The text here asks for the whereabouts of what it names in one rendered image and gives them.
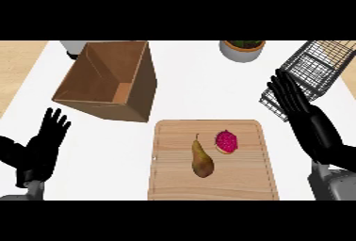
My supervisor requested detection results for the open brown wooden box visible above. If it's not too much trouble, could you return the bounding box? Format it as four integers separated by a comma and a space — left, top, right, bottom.
51, 40, 158, 123

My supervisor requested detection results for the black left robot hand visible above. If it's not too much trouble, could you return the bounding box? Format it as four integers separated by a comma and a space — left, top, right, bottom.
0, 107, 72, 189

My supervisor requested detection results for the brown green pear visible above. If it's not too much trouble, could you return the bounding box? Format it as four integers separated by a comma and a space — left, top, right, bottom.
190, 133, 215, 179

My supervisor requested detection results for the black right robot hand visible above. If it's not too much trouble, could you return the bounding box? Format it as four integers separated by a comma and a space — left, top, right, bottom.
266, 68, 356, 173

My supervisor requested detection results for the pale wooden cutting board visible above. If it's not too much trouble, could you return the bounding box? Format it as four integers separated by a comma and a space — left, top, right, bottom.
147, 119, 280, 201

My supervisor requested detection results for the grey wire tiered basket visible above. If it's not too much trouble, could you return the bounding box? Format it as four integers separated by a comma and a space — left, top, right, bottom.
258, 40, 356, 122

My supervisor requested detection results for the white pot with plant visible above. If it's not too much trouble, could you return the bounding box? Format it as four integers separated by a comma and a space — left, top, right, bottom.
218, 40, 267, 63

